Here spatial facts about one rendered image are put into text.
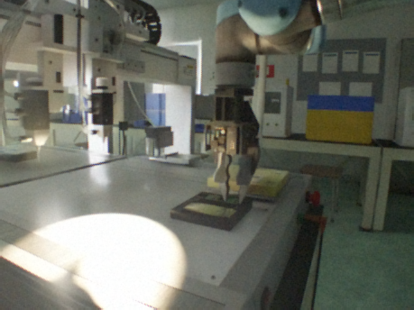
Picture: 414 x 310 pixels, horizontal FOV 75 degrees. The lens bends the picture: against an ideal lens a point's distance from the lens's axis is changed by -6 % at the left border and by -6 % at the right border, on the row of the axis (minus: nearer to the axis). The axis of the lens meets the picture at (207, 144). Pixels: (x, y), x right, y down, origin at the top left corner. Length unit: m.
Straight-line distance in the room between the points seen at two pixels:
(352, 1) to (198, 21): 4.99
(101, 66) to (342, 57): 4.22
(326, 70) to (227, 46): 4.07
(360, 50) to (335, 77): 0.49
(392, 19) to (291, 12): 4.40
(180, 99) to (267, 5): 0.74
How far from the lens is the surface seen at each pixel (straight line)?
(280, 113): 2.96
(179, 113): 1.05
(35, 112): 0.42
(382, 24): 4.70
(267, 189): 0.62
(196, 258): 0.41
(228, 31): 0.52
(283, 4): 0.35
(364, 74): 4.55
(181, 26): 5.47
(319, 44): 0.49
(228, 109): 0.51
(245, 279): 0.37
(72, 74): 0.55
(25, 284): 0.45
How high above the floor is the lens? 1.06
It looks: 8 degrees down
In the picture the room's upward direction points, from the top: 1 degrees clockwise
